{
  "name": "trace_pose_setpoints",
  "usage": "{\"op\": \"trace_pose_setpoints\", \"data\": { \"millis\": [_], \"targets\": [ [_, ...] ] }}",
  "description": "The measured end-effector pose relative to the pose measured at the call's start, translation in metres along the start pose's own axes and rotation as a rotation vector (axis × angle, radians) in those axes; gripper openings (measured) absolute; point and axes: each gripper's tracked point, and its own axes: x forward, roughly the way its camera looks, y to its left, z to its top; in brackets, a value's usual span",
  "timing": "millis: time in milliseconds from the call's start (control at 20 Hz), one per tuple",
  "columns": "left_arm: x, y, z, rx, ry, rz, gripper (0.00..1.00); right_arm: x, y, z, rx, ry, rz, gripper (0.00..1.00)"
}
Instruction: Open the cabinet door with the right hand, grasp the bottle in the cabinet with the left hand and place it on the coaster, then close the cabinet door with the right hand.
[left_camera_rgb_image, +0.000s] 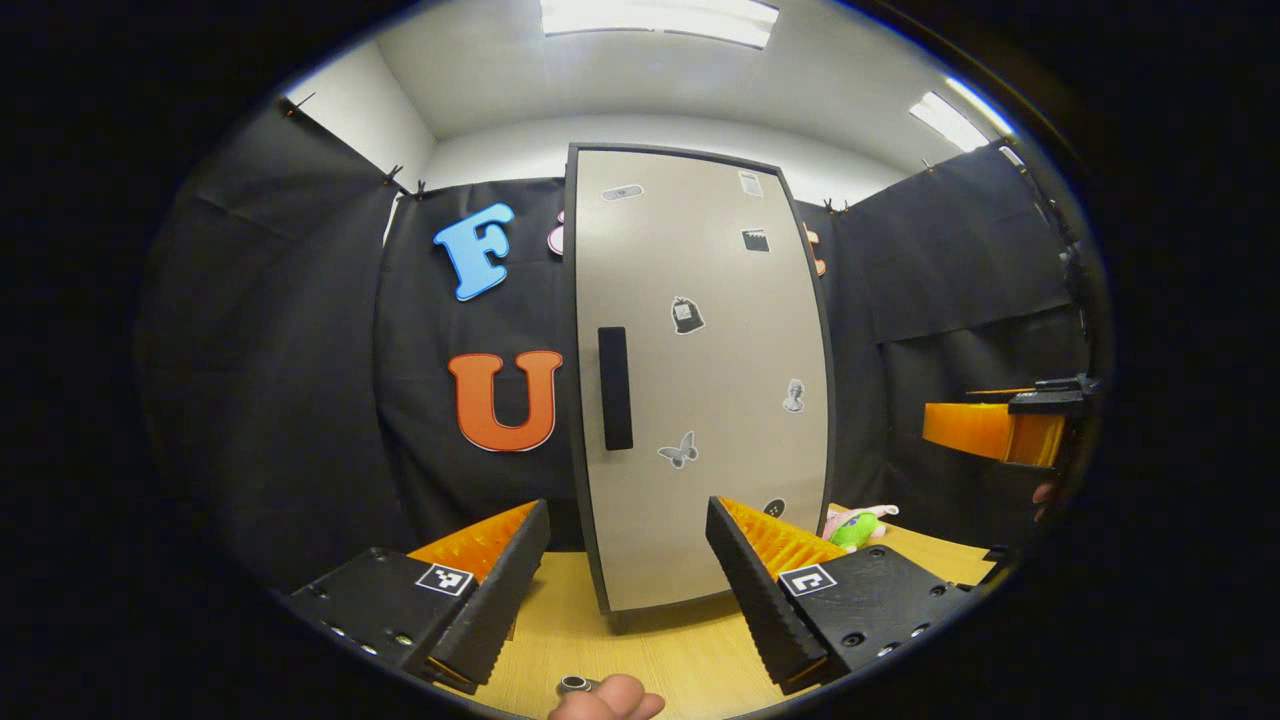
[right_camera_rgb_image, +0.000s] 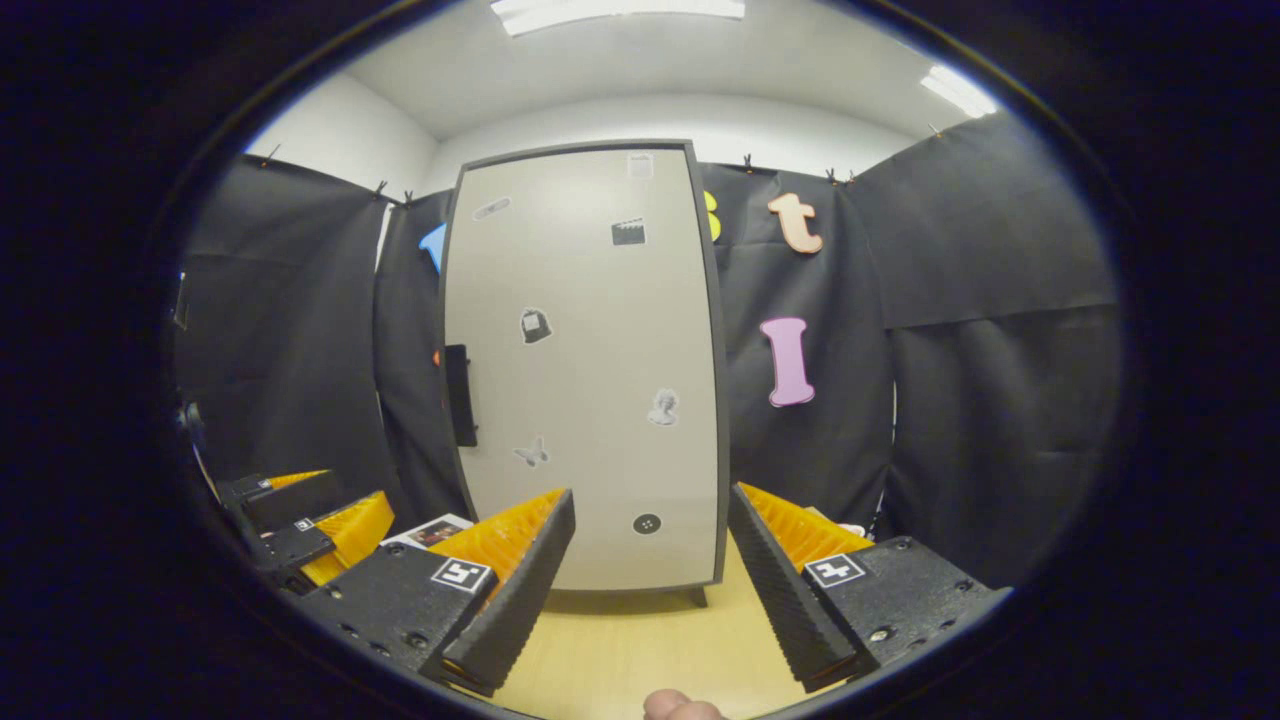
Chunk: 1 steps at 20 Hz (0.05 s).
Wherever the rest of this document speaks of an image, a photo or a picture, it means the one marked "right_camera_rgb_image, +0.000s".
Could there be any black backdrop cloth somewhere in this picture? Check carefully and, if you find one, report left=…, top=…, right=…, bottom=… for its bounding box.
left=175, top=110, right=1121, bottom=591

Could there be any beige cabinet door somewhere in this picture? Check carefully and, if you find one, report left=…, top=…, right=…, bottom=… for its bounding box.
left=445, top=145, right=723, bottom=593

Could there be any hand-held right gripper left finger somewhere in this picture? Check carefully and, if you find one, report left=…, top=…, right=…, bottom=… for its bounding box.
left=300, top=488, right=578, bottom=698

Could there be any dark grey cabinet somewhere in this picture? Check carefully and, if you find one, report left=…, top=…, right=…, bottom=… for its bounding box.
left=438, top=138, right=731, bottom=608

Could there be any green pink plush toy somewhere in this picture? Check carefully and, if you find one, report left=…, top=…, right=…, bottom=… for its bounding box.
left=805, top=505, right=869, bottom=541

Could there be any white portrait cover book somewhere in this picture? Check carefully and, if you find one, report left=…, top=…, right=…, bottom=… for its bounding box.
left=380, top=513, right=476, bottom=551

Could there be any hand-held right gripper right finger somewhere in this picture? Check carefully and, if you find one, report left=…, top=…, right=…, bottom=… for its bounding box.
left=728, top=482, right=1013, bottom=693

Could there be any ceiling light panel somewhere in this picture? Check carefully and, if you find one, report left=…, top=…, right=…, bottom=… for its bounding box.
left=490, top=0, right=746, bottom=38
left=920, top=65, right=1001, bottom=119

